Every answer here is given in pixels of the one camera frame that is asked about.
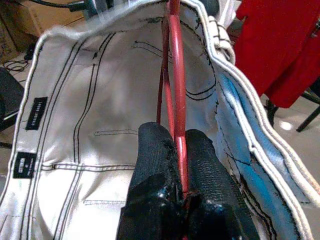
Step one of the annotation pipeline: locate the black chair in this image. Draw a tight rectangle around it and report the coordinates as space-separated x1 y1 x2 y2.
0 66 27 148

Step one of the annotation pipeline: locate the thin black plug cable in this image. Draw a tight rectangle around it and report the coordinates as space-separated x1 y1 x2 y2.
2 42 37 73

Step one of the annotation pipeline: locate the brown cardboard box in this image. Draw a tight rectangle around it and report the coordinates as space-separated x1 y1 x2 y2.
0 0 85 58

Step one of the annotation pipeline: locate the red clothes hanger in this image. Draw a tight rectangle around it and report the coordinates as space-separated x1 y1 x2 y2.
156 0 191 201

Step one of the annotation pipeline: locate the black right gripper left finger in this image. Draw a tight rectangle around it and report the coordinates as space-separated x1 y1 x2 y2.
117 121 187 240

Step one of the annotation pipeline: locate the white shorts black stitching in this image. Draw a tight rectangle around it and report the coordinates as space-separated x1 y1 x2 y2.
0 0 320 240

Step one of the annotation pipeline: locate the red shirt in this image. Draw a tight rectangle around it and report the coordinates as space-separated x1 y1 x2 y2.
234 0 320 109

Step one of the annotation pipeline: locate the thick black cable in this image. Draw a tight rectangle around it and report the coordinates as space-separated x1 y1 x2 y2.
32 0 86 13

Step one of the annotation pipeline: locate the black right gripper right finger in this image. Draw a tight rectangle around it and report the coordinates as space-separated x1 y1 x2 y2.
185 128 261 240

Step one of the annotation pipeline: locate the black clothes rack silver bar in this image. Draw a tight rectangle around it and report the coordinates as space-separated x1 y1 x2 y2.
264 91 320 133

